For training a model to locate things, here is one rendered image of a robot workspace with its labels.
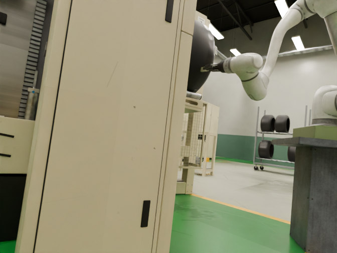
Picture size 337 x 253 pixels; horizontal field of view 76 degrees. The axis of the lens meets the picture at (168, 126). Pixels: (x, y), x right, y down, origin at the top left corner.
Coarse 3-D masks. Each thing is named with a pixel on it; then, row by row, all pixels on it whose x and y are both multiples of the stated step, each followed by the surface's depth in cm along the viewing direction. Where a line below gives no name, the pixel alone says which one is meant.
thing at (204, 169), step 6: (186, 132) 424; (198, 138) 413; (216, 138) 416; (216, 144) 417; (204, 156) 392; (180, 162) 424; (204, 162) 390; (180, 168) 423; (204, 168) 388; (210, 168) 409; (204, 174) 387; (210, 174) 412
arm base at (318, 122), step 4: (312, 120) 142; (316, 120) 138; (320, 120) 136; (324, 120) 134; (328, 120) 133; (332, 120) 132; (336, 120) 132; (312, 124) 141; (316, 124) 135; (320, 124) 132; (324, 124) 132; (328, 124) 132; (332, 124) 132; (336, 124) 132
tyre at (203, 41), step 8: (200, 24) 151; (200, 32) 144; (208, 32) 150; (192, 40) 139; (200, 40) 143; (208, 40) 147; (192, 48) 139; (200, 48) 142; (208, 48) 146; (192, 56) 140; (200, 56) 143; (208, 56) 147; (192, 64) 142; (200, 64) 145; (192, 72) 146; (200, 72) 148; (208, 72) 152; (192, 80) 150; (200, 80) 152; (192, 88) 156
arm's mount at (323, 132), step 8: (296, 128) 149; (304, 128) 137; (312, 128) 126; (320, 128) 123; (328, 128) 122; (336, 128) 122; (296, 136) 148; (304, 136) 136; (312, 136) 125; (320, 136) 123; (328, 136) 122; (336, 136) 121
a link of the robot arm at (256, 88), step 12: (288, 12) 126; (300, 12) 124; (288, 24) 123; (276, 36) 123; (276, 48) 123; (264, 72) 122; (252, 84) 117; (264, 84) 119; (252, 96) 123; (264, 96) 123
